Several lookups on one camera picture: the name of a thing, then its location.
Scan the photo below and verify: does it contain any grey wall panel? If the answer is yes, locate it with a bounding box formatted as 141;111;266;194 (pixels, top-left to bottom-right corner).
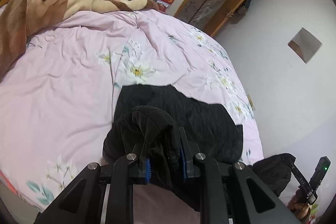
288;28;322;64

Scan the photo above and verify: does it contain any black puffer jacket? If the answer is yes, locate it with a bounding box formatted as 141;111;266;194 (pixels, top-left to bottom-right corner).
102;84;296;198

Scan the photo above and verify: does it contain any brown beige dog blanket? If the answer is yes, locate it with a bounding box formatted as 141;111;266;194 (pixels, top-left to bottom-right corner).
1;0;159;76

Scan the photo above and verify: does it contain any person's right hand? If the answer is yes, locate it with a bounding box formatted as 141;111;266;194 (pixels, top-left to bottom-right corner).
287;189;318;223

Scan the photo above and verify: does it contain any pink floral duvet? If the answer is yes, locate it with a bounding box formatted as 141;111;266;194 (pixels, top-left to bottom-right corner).
1;11;264;223

